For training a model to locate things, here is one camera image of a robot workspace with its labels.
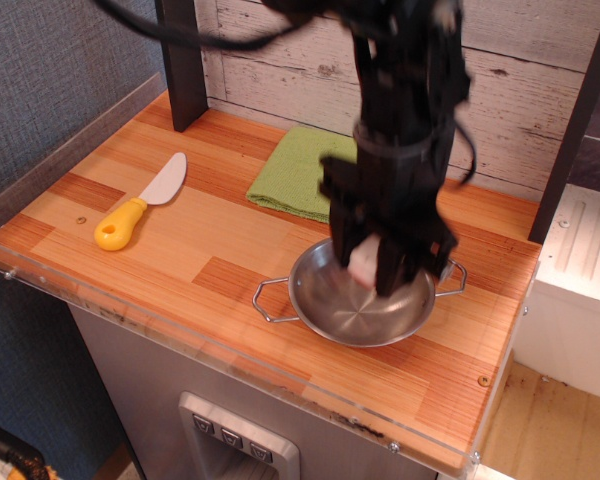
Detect yellow handled toy knife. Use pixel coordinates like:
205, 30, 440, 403
94, 152, 188, 251

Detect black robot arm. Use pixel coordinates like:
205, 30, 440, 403
270, 1, 471, 297

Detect clear acrylic edge guard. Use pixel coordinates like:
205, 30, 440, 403
0, 233, 539, 479

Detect green folded cloth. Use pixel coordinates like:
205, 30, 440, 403
246, 126, 357, 223

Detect dark upright post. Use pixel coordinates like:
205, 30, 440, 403
155, 0, 208, 132
528, 33, 600, 244

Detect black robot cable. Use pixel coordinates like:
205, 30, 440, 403
92, 0, 311, 52

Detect grey toy fridge cabinet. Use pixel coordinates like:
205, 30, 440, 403
70, 307, 436, 479

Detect steel bowl with wire handles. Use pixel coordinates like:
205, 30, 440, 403
252, 239, 468, 348

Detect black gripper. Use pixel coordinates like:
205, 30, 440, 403
320, 129, 457, 297

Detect white and red toy food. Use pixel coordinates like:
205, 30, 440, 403
347, 234, 381, 290

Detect dark left upright post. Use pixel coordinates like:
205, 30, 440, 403
155, 0, 208, 132

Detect dark right upright post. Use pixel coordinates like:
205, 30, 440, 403
528, 33, 600, 244

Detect orange and black object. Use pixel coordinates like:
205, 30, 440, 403
0, 443, 58, 480

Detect silver dispenser panel with buttons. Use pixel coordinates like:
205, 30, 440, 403
178, 392, 301, 479

